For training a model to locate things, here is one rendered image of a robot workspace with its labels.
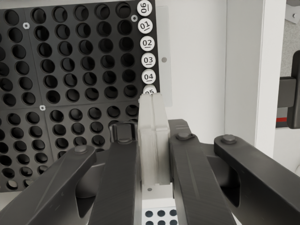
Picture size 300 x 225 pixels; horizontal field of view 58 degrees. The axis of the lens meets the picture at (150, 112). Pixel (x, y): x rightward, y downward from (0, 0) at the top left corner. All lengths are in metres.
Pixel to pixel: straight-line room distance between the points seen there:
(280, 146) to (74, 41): 0.35
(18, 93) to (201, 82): 0.19
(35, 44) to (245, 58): 0.19
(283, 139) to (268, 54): 0.26
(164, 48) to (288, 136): 0.27
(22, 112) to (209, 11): 0.22
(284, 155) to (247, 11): 0.29
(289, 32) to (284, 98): 1.03
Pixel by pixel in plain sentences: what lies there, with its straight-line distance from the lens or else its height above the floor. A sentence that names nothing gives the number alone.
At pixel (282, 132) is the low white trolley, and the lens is 0.47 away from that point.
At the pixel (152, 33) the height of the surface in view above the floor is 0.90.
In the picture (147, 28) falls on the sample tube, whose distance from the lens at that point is 0.23.
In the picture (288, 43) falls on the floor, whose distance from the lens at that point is 1.30.
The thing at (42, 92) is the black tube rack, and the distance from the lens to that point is 0.27.
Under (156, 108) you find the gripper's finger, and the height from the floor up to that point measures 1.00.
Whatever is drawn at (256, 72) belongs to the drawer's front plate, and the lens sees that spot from 0.25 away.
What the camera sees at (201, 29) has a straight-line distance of 0.32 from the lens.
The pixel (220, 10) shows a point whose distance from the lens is 0.32.
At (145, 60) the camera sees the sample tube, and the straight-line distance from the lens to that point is 0.24.
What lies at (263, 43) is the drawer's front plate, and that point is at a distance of 0.24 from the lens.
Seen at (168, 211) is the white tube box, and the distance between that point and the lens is 0.45.
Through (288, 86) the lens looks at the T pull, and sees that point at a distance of 0.27.
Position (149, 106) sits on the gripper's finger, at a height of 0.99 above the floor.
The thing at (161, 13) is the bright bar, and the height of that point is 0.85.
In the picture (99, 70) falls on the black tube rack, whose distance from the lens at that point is 0.25.
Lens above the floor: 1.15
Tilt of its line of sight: 72 degrees down
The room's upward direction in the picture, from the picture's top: 175 degrees clockwise
